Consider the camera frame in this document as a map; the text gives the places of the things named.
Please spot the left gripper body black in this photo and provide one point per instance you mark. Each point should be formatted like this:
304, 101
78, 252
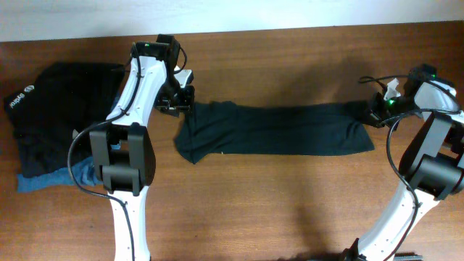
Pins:
174, 106

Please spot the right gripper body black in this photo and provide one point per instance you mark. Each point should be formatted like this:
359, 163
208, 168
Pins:
382, 112

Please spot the dark green t-shirt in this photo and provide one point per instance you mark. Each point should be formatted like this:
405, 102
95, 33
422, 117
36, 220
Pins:
334, 129

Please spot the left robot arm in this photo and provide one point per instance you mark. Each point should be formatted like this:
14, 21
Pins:
124, 158

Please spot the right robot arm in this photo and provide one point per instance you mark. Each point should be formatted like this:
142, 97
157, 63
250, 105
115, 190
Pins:
431, 168

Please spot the black folded garment with logo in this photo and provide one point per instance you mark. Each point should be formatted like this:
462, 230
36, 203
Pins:
64, 80

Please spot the blue denim jeans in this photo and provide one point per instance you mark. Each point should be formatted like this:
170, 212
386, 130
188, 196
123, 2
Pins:
54, 177

